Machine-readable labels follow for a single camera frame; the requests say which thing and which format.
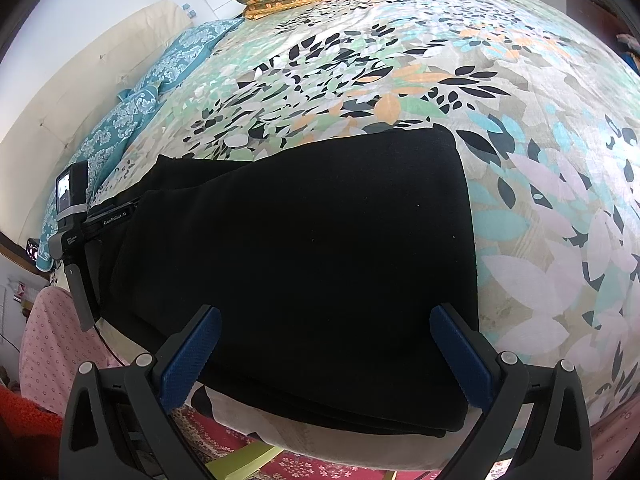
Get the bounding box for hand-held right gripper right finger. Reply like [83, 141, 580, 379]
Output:
[430, 303, 593, 480]

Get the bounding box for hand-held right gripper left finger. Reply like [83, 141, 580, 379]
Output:
[59, 304, 222, 480]

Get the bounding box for black pants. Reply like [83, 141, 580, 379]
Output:
[87, 124, 483, 433]

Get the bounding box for pink dotted cloth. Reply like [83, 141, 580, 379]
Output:
[20, 285, 126, 418]

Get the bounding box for yellow-green stool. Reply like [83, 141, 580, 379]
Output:
[204, 441, 285, 480]

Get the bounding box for teal damask print pillow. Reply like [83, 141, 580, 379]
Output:
[36, 85, 165, 272]
[156, 17, 246, 95]

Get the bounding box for cream padded headboard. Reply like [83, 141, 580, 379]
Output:
[0, 0, 197, 248]

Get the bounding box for orange fuzzy cloth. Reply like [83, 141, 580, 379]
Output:
[0, 384, 65, 480]

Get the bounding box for floral leaf print bed blanket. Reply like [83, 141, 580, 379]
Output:
[42, 0, 640, 461]

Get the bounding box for brown wooden furniture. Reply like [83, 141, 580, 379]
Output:
[564, 0, 640, 68]

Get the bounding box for black cable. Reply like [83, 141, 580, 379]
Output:
[96, 317, 128, 367]

